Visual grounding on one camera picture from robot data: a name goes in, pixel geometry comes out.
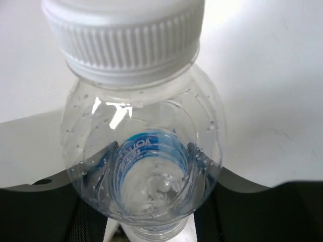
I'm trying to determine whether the blue label bottle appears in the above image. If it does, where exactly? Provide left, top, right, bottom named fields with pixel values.
left=42, top=1, right=225, bottom=241

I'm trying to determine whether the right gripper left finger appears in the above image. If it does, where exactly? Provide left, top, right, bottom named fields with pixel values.
left=0, top=141, right=119, bottom=242

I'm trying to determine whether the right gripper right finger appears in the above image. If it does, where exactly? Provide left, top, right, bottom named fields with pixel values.
left=194, top=181, right=322, bottom=241

